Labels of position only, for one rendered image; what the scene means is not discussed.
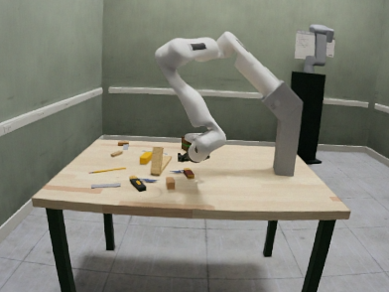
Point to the yellow rectangular block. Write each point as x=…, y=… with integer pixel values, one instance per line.
x=145, y=159

